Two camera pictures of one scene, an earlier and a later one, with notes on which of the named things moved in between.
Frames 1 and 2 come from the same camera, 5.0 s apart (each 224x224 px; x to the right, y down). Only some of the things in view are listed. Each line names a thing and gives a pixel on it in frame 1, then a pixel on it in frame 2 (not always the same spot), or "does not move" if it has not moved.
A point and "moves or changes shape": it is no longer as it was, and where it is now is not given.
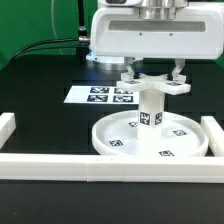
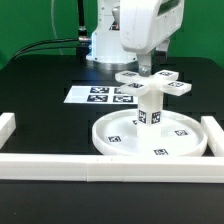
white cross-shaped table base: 157,83 moves or changes shape
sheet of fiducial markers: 102,94 does not move
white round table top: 182,135 does not move
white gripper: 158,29 → 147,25
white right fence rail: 215,135 does not move
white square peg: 151,113 does not move
